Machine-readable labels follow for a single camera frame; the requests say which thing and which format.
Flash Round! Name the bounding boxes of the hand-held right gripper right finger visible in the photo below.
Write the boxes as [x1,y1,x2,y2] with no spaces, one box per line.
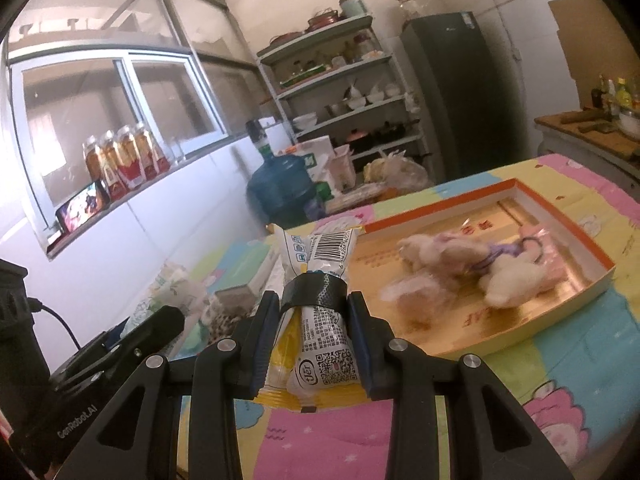
[347,290,576,480]

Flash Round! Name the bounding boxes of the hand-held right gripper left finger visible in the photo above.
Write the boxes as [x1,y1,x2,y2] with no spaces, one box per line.
[62,290,281,480]

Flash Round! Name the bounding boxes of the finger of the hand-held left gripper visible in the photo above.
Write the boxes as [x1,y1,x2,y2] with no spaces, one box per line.
[106,304,186,357]

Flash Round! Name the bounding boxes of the leopard print scrunchie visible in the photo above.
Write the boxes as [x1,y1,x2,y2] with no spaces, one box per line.
[206,309,257,347]

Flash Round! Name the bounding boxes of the banded yellow snack packets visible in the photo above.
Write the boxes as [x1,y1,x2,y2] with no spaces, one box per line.
[251,224,374,414]

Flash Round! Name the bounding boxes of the orange rimmed cardboard box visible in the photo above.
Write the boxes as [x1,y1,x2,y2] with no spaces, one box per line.
[356,178,617,362]

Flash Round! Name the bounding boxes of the beige plush toy purple dress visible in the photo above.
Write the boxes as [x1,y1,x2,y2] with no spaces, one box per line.
[396,229,547,309]

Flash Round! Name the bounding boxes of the pink cloth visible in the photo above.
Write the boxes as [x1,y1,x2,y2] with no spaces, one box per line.
[516,223,569,292]

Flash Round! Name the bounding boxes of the floral tissue pack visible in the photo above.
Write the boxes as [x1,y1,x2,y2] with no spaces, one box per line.
[131,261,214,337]

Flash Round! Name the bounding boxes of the green tissue box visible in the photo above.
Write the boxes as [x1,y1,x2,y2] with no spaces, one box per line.
[213,241,282,312]

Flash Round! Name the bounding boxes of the smartphone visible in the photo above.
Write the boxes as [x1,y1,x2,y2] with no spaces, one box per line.
[54,179,112,236]

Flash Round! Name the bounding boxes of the blue water jug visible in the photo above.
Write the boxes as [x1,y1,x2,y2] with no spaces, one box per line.
[246,152,317,227]

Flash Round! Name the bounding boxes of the tea bottle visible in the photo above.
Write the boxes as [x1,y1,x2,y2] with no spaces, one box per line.
[115,125,151,185]
[133,122,171,177]
[83,135,114,201]
[99,129,132,193]

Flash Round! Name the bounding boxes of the plastic bag of food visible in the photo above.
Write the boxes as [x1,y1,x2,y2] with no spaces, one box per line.
[363,149,432,197]

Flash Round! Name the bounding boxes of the white flour sack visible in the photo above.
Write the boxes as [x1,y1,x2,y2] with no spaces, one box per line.
[284,135,336,187]

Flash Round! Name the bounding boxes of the sliding window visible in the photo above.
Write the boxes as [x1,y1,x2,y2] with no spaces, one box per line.
[6,44,232,262]

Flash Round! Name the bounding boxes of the black water pump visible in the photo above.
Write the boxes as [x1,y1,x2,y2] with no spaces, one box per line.
[244,118,274,159]

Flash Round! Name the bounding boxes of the black frying pan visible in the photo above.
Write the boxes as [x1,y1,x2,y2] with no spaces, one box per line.
[372,121,422,145]

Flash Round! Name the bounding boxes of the grey metal shelf rack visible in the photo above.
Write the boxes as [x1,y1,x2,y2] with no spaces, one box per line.
[255,13,434,182]

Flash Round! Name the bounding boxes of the dark grey refrigerator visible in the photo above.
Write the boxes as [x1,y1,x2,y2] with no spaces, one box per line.
[399,11,532,182]

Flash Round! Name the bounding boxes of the kitchen counter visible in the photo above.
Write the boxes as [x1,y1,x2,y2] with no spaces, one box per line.
[533,109,640,187]

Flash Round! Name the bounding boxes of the group of condiment bottles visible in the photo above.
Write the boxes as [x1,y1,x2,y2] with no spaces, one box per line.
[589,74,640,117]

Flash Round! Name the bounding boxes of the black cable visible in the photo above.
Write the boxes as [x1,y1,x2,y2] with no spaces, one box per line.
[29,299,84,352]

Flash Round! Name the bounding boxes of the cardboard wall sheet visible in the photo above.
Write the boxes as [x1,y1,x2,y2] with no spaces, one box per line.
[547,0,640,112]

